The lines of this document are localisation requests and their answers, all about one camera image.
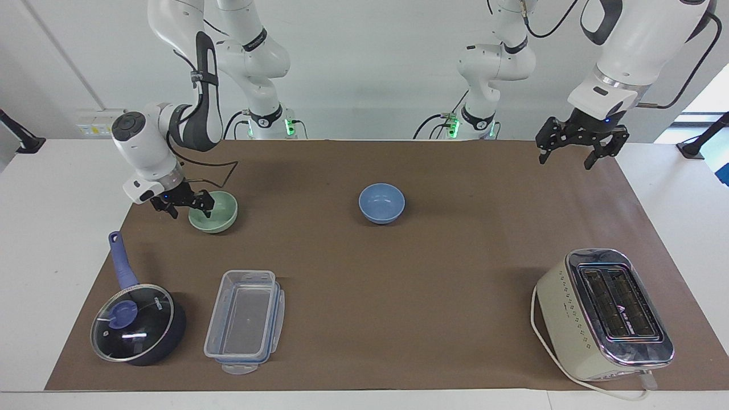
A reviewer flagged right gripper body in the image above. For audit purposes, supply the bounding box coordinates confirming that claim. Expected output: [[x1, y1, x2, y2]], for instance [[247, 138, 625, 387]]
[[149, 181, 198, 209]]

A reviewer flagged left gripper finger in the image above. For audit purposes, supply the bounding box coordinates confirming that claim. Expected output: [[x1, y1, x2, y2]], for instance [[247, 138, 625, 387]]
[[535, 116, 574, 166], [583, 128, 630, 171]]

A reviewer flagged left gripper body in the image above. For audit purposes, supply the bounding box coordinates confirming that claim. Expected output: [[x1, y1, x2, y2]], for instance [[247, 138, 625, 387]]
[[564, 109, 613, 141]]

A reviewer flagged green bowl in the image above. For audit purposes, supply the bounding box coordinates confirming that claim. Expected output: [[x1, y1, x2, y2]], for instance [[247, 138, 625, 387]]
[[188, 191, 239, 235]]

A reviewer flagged blue bowl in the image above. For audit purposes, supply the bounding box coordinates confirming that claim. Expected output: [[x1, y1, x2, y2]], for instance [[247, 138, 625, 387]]
[[358, 183, 406, 225]]

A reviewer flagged black stand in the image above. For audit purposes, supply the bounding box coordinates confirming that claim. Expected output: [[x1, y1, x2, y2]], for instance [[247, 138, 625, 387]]
[[675, 111, 729, 159], [0, 108, 47, 155]]

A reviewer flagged glass lid with blue knob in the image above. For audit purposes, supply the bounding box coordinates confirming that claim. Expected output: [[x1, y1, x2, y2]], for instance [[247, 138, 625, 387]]
[[91, 284, 175, 363]]

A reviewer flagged clear plastic food container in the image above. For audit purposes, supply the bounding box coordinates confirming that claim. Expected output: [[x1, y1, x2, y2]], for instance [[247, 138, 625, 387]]
[[206, 272, 286, 376], [203, 269, 281, 363]]

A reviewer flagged cream and chrome toaster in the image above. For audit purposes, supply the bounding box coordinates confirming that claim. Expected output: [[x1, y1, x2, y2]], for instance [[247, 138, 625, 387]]
[[535, 248, 676, 383]]

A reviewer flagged black cable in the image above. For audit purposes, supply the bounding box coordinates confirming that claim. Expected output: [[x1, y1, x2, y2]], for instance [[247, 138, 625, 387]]
[[412, 113, 457, 141], [166, 134, 240, 190], [223, 110, 252, 141], [636, 10, 724, 110], [519, 0, 580, 40]]

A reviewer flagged dark saucepan with blue handle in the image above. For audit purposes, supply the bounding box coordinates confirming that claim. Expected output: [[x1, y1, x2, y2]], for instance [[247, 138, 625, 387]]
[[90, 231, 187, 367]]

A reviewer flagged white wall socket box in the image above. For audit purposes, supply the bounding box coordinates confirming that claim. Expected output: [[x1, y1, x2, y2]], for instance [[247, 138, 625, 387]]
[[74, 108, 127, 140]]

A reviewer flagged white power cord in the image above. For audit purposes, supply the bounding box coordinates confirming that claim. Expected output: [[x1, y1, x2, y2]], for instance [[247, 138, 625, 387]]
[[530, 285, 659, 402]]

